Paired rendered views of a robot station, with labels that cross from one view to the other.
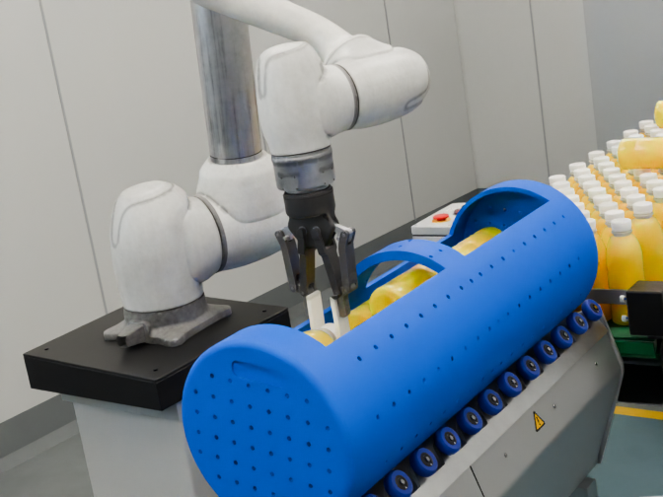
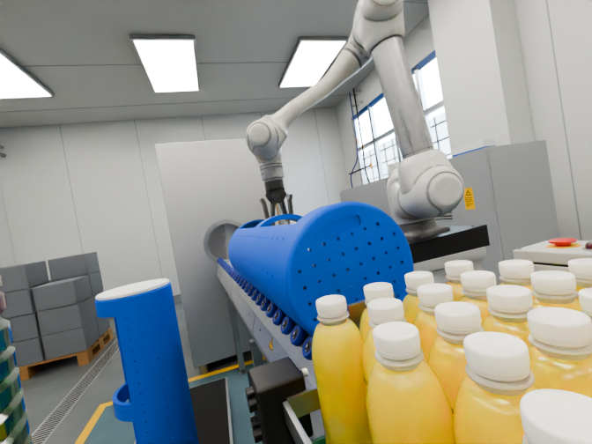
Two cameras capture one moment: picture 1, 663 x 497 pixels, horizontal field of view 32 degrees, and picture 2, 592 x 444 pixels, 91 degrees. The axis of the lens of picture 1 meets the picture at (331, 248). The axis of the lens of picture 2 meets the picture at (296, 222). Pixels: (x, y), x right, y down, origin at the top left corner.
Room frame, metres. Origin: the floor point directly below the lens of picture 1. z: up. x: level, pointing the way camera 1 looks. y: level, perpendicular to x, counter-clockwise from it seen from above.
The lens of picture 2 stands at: (2.41, -0.90, 1.22)
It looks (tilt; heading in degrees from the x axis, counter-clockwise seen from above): 1 degrees down; 125
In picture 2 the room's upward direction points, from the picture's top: 9 degrees counter-clockwise
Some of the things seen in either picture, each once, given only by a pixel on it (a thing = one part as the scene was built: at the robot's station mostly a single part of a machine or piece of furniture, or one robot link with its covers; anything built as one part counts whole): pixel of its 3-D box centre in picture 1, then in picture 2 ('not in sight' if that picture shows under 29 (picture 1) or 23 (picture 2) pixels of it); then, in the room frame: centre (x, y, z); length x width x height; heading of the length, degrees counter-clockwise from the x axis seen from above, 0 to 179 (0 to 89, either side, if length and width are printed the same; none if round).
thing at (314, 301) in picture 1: (316, 315); not in sight; (1.72, 0.04, 1.17); 0.03 x 0.01 x 0.07; 145
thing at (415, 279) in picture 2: not in sight; (419, 282); (2.30, -0.45, 1.10); 0.04 x 0.04 x 0.02
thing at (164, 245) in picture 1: (158, 241); (409, 194); (2.13, 0.32, 1.23); 0.18 x 0.16 x 0.22; 122
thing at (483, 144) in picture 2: not in sight; (472, 149); (2.32, 1.61, 1.48); 0.24 x 0.12 x 0.08; 148
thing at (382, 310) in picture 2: (615, 217); (386, 314); (2.29, -0.58, 1.10); 0.04 x 0.04 x 0.02
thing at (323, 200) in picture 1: (312, 217); (275, 191); (1.70, 0.02, 1.33); 0.08 x 0.07 x 0.09; 55
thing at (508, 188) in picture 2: not in sight; (418, 246); (1.72, 2.14, 0.72); 2.15 x 0.54 x 1.45; 140
